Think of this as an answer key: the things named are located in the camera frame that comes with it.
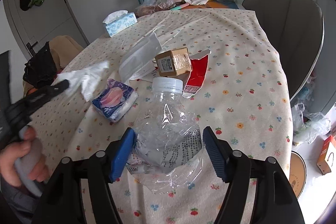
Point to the torn red paper packaging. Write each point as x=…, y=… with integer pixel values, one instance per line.
x=195, y=74

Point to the orange cardboard box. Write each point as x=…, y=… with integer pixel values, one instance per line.
x=326, y=155

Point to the black cloth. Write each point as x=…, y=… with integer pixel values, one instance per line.
x=39, y=66

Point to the orange blue table mat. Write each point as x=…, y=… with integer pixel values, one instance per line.
x=225, y=5

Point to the blue pink tissue pack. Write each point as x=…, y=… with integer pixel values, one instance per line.
x=115, y=100

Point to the white face mask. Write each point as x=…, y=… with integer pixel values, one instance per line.
x=139, y=56

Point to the grey door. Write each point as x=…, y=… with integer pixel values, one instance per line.
x=52, y=22

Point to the black hat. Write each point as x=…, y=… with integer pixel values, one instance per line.
x=25, y=2

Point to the brown chair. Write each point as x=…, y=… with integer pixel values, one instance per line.
x=65, y=48

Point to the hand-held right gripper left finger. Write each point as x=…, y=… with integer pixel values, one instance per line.
x=122, y=154

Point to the white plastic bag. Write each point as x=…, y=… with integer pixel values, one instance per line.
x=312, y=127

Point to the pink green pen case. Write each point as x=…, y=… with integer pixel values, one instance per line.
x=179, y=6

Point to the person's left hand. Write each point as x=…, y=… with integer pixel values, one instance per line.
x=10, y=163

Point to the blue tissue box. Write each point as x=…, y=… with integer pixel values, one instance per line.
x=120, y=26

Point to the round wooden stool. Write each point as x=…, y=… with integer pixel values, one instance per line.
x=298, y=174

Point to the small cardboard box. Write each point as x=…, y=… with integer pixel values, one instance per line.
x=173, y=61

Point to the white tissue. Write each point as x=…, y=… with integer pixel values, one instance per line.
x=86, y=77

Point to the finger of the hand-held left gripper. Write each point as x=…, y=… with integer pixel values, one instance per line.
x=52, y=88

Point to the floral cream tablecloth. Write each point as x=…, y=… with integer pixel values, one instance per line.
x=236, y=108

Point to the grey chair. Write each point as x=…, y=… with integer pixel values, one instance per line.
x=288, y=29

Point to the crumpled white paper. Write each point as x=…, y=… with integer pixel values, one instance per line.
x=197, y=0

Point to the crushed clear plastic bottle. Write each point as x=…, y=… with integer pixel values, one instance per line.
x=168, y=119

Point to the person's left forearm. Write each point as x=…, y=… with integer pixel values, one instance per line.
x=15, y=200

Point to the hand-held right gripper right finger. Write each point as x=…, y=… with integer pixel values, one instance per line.
x=214, y=154

